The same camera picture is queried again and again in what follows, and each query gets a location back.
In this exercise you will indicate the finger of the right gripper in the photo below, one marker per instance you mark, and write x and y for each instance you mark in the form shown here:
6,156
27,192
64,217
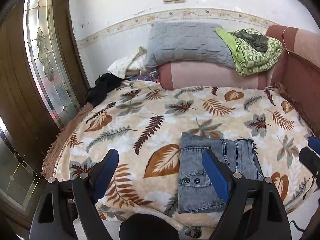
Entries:
310,160
314,144

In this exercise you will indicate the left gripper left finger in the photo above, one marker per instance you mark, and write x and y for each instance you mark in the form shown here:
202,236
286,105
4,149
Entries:
52,218

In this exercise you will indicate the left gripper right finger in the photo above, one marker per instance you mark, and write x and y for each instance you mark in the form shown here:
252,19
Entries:
254,210

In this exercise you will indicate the blue denim pants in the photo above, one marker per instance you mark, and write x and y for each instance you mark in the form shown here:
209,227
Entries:
212,174

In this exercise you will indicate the pink red sofa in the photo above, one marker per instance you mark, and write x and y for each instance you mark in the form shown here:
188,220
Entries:
296,74

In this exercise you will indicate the green patterned folded quilt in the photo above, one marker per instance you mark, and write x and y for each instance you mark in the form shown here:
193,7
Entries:
247,60

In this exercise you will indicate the dark olive crumpled garment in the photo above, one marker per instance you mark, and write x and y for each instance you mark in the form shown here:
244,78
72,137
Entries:
256,41

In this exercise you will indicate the leaf print blanket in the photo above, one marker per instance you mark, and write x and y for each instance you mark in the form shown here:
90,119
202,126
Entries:
160,136

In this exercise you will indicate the brown wooden glass door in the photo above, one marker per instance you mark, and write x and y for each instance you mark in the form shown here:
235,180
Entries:
43,86

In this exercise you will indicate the black cloth pile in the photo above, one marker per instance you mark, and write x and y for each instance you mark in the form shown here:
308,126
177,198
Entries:
103,85

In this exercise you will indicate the white floral pillow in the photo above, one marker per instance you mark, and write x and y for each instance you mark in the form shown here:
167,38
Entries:
130,66

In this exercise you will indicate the grey quilted pillow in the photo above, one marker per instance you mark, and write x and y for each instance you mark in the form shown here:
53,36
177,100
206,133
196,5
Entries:
187,41

